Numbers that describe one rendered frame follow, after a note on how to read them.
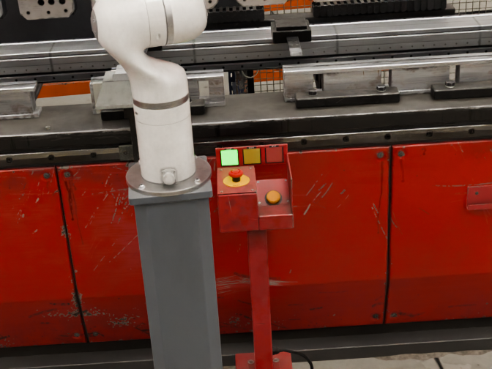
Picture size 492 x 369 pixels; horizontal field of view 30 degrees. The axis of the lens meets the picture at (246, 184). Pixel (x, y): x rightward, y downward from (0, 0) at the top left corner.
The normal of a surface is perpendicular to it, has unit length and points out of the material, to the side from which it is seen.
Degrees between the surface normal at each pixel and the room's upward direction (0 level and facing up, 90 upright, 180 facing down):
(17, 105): 90
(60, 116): 0
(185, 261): 90
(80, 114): 0
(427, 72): 90
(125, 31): 85
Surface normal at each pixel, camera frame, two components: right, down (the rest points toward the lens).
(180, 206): 0.11, 0.45
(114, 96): -0.05, -0.89
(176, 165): 0.44, 0.40
